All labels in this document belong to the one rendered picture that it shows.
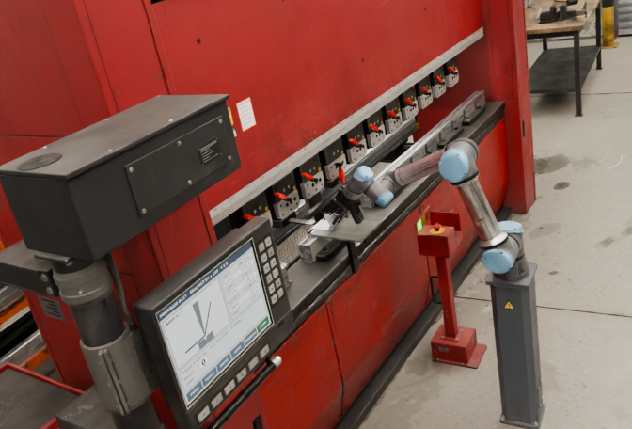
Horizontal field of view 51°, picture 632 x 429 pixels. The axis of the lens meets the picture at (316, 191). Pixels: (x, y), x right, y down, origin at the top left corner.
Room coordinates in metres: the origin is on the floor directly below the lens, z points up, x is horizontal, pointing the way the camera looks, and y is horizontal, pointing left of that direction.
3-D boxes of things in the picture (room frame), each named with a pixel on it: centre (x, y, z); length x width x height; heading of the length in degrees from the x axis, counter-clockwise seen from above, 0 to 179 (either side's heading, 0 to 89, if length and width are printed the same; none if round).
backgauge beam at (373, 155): (3.24, 0.01, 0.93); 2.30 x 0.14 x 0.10; 142
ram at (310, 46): (3.26, -0.38, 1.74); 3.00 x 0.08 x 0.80; 142
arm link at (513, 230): (2.38, -0.74, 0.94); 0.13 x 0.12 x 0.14; 147
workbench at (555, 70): (6.97, -2.90, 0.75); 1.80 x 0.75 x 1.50; 148
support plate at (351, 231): (2.65, -0.10, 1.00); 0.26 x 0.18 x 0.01; 52
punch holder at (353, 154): (3.04, -0.21, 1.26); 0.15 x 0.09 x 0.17; 142
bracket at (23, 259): (1.55, 0.60, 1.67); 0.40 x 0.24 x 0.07; 142
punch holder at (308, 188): (2.72, 0.03, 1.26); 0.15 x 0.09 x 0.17; 142
